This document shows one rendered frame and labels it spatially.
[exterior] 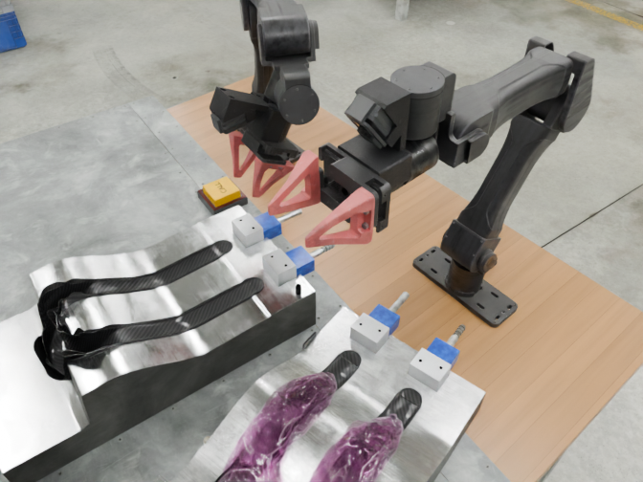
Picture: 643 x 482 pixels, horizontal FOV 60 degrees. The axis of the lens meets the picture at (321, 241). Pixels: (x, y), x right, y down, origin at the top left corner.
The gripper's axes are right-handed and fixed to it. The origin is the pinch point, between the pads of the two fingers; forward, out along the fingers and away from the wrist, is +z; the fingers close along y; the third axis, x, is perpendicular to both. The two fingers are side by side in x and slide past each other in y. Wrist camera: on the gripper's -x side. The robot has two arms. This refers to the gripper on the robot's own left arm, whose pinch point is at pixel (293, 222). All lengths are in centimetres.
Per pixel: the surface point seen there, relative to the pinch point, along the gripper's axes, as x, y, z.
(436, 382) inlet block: 32.1, 12.7, -14.0
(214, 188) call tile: 36, -50, -15
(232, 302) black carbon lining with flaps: 31.3, -18.4, 0.5
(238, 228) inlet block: 28.0, -28.9, -8.5
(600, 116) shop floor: 127, -63, -243
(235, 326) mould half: 30.8, -13.7, 2.8
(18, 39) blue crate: 115, -334, -41
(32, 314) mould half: 33, -39, 26
